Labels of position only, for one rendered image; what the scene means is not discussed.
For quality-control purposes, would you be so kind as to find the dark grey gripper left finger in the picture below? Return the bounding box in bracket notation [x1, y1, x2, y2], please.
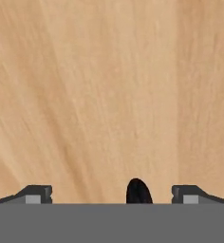
[0, 184, 53, 205]

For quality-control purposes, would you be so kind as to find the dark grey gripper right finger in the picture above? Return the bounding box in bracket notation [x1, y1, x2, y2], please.
[171, 184, 224, 205]

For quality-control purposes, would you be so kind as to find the dark purple eggplant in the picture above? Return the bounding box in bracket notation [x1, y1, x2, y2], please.
[125, 178, 154, 205]

